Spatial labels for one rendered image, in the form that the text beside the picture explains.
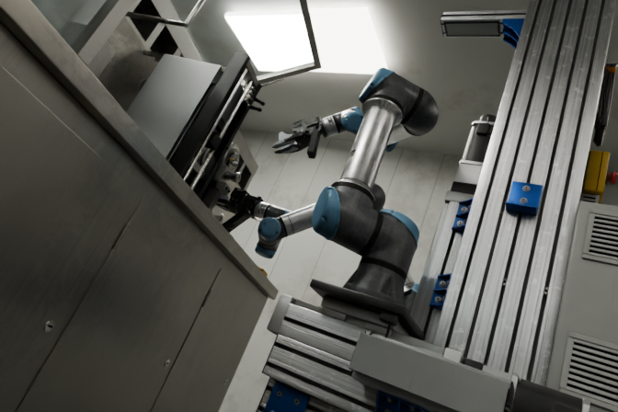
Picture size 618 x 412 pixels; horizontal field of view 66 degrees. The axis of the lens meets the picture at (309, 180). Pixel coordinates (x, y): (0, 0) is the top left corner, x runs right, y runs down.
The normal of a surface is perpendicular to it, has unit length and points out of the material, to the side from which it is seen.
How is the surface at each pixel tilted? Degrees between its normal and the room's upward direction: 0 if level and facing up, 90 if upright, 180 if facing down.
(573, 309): 90
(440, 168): 90
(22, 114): 90
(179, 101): 90
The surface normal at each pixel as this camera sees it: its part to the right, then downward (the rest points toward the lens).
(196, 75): -0.18, -0.47
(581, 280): -0.37, -0.52
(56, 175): 0.91, 0.26
